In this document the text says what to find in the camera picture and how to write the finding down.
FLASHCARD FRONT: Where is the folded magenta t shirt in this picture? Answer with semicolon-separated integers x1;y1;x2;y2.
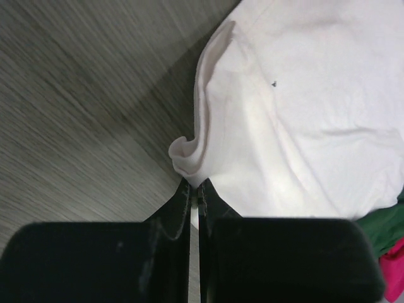
379;238;403;302

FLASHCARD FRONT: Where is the white and green t shirt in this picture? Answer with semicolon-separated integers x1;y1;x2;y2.
169;1;403;256

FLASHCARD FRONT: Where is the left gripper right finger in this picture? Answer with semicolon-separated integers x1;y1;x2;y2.
198;180;385;302

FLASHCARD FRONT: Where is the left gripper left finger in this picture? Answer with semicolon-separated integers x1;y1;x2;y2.
1;181;192;302

